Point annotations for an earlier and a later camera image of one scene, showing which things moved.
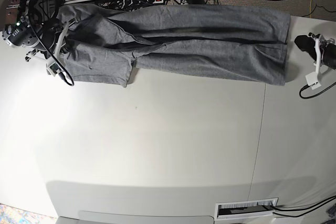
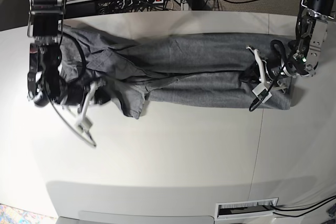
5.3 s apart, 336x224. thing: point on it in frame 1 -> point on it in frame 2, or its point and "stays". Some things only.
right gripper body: (329, 55) -> (274, 67)
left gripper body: (48, 35) -> (75, 91)
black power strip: (143, 0) stays
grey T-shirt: (112, 44) -> (185, 68)
